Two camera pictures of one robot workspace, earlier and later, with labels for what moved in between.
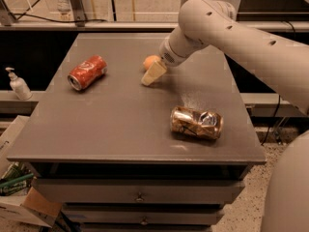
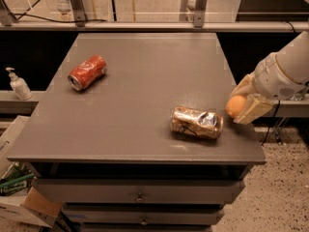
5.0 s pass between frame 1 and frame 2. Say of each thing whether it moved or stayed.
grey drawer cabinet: stayed
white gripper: moved
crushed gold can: stayed
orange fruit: moved
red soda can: stayed
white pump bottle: stayed
